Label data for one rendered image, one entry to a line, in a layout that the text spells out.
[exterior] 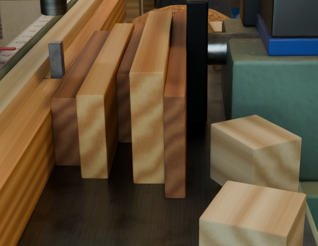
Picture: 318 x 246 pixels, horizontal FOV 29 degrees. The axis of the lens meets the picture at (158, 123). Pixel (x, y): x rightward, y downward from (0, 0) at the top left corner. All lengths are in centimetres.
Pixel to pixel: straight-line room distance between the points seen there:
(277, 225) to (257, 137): 10
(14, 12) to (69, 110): 362
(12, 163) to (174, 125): 9
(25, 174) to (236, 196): 12
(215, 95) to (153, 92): 18
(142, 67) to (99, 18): 30
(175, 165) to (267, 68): 11
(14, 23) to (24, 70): 358
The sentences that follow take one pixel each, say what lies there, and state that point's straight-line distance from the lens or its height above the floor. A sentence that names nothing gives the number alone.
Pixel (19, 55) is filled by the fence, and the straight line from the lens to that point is 47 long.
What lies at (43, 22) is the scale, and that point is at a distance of 57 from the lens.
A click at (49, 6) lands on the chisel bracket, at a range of 44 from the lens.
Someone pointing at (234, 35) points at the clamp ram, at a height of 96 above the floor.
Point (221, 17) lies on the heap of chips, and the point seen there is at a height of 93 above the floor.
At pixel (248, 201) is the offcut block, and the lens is 27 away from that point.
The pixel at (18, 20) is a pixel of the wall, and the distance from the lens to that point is 400.
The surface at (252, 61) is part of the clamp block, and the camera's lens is 41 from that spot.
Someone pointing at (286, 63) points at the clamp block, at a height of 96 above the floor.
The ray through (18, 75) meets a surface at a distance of 43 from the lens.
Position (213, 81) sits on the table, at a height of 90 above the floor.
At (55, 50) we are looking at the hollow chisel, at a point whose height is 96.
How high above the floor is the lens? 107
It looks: 21 degrees down
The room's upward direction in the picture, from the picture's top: 1 degrees counter-clockwise
